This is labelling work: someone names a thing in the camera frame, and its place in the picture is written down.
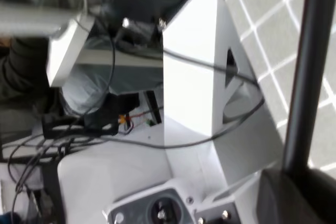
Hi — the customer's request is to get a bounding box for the black cable over base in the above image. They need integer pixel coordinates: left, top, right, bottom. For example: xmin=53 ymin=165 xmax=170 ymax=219
xmin=99 ymin=48 xmax=265 ymax=148

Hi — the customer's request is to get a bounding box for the white box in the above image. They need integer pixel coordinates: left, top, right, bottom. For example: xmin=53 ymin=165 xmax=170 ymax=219
xmin=46 ymin=15 xmax=95 ymax=87

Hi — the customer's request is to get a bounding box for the black bracket with wires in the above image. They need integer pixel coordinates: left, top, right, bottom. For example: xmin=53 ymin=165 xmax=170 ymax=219
xmin=41 ymin=93 xmax=140 ymax=139

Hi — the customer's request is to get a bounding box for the white mounting plate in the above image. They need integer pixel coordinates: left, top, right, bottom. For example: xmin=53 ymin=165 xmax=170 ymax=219
xmin=57 ymin=144 xmax=240 ymax=223

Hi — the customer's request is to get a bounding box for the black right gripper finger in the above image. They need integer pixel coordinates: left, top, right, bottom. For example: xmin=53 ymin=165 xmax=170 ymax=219
xmin=256 ymin=169 xmax=335 ymax=223

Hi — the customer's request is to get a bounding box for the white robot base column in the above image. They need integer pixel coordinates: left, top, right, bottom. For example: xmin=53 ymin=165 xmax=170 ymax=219
xmin=163 ymin=0 xmax=283 ymax=184

